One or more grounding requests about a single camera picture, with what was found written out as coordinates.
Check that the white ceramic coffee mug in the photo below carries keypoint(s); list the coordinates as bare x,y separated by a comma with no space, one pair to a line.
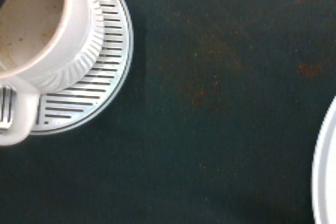
52,36

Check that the white two-tier round shelf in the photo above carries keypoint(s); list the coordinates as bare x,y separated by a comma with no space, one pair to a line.
325,170

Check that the grey pod coffee machine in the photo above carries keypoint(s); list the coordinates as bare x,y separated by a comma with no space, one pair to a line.
68,107

